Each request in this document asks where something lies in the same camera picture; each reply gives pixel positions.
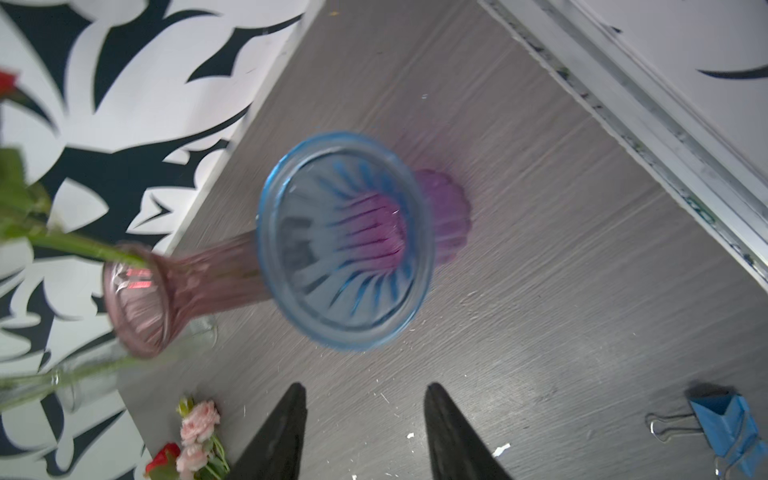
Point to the dark red rose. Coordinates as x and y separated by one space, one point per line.
163 465

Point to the clear glass vase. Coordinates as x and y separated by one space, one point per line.
91 374

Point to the pink carnation stem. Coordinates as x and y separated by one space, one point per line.
202 453

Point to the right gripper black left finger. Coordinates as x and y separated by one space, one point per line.
275 452

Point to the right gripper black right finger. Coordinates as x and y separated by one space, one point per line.
456 451

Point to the dark red glass vase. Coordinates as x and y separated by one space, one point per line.
150 304

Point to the small blue object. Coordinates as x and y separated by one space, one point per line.
726 421

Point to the blue purple glass vase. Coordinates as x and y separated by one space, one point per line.
349 237

